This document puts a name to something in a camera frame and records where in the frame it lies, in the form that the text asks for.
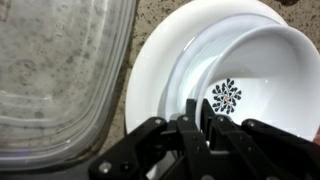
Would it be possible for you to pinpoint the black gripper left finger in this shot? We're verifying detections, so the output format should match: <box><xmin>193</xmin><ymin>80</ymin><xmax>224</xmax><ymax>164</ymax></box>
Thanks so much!
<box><xmin>88</xmin><ymin>98</ymin><xmax>214</xmax><ymax>180</ymax></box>

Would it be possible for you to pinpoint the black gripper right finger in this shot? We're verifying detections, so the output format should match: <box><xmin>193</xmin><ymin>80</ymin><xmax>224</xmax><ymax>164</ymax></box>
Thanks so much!
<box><xmin>199</xmin><ymin>98</ymin><xmax>320</xmax><ymax>180</ymax></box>

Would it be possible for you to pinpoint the white bowl with flower print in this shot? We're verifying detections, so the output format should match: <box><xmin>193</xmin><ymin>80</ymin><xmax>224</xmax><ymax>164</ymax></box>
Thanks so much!
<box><xmin>194</xmin><ymin>24</ymin><xmax>320</xmax><ymax>143</ymax></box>

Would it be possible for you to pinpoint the clear plastic container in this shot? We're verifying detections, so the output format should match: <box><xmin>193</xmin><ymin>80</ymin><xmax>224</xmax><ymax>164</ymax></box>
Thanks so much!
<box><xmin>0</xmin><ymin>0</ymin><xmax>138</xmax><ymax>172</ymax></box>

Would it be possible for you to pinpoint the dark round lid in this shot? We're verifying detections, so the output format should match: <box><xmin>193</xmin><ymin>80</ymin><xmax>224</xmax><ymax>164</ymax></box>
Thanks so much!
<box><xmin>276</xmin><ymin>0</ymin><xmax>302</xmax><ymax>6</ymax></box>

